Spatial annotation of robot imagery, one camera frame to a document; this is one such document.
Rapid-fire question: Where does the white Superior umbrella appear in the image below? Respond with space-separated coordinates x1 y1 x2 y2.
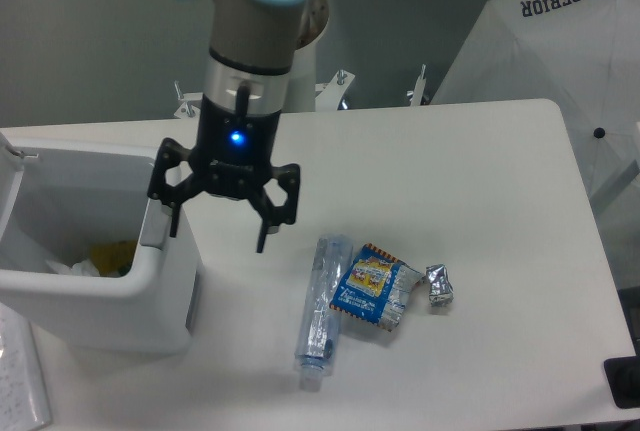
429 0 640 232

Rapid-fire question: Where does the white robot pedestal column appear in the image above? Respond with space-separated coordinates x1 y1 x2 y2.
282 0 331 113

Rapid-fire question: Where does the yellow trash inside bin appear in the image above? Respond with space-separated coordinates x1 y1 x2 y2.
89 240 137 278

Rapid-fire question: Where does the white paper sheet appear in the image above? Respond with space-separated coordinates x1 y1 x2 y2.
1 305 52 430

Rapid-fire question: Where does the crumpled silver foil wrapper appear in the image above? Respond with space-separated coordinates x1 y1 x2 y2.
426 264 454 307

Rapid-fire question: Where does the blue snack wrapper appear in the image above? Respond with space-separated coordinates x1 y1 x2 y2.
329 243 426 332

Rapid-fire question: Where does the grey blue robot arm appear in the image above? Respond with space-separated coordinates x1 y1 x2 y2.
147 0 311 237

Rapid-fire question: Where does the white push-lid trash can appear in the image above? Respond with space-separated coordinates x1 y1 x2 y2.
1 137 201 353

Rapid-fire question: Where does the clear crushed plastic bottle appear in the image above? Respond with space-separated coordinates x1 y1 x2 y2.
294 234 353 392

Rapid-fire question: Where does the white metal base frame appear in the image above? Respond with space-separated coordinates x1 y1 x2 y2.
173 64 431 119

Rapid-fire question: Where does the black device at edge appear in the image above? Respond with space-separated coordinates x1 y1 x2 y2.
604 356 639 409

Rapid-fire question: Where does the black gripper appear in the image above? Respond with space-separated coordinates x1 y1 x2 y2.
146 95 302 254

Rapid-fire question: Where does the white crumpled trash in bin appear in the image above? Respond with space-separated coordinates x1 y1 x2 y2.
45 259 100 277

